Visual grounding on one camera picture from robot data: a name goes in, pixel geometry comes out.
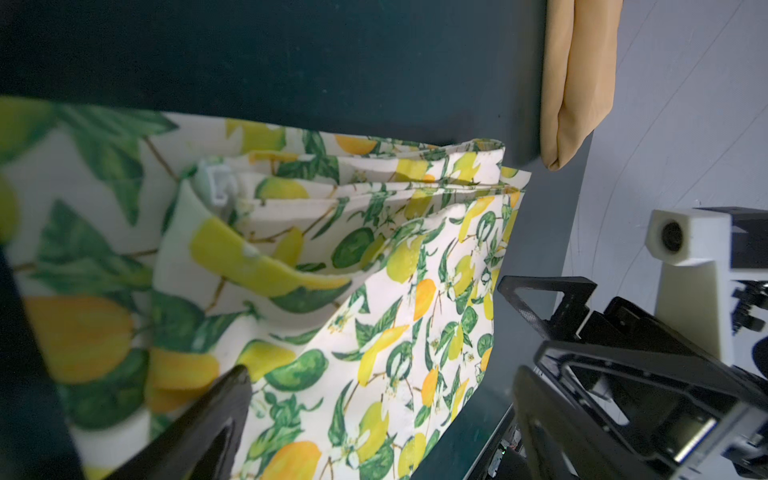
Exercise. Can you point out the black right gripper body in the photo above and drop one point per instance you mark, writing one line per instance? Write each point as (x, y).
(659, 397)

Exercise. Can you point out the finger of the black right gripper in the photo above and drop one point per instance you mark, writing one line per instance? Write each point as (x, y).
(624, 411)
(570, 297)

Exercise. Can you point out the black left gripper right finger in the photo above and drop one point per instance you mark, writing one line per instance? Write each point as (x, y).
(555, 432)

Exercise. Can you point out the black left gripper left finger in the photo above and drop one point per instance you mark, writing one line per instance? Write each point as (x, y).
(203, 442)

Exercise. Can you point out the lemon print skirt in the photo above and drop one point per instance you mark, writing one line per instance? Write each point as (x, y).
(352, 277)

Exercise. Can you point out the yellow tan skirt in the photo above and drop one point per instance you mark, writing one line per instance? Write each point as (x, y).
(579, 74)

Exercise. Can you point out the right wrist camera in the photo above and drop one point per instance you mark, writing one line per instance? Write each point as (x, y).
(713, 274)

